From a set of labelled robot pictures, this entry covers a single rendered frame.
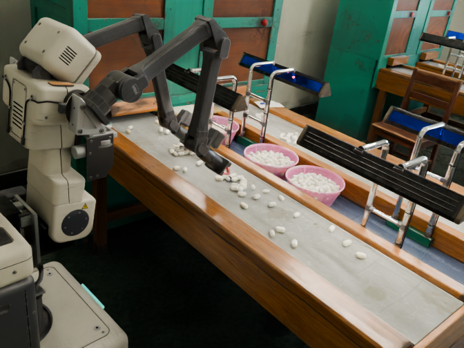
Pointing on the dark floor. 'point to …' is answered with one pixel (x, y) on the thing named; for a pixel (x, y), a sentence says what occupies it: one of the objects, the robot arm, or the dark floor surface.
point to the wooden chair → (398, 136)
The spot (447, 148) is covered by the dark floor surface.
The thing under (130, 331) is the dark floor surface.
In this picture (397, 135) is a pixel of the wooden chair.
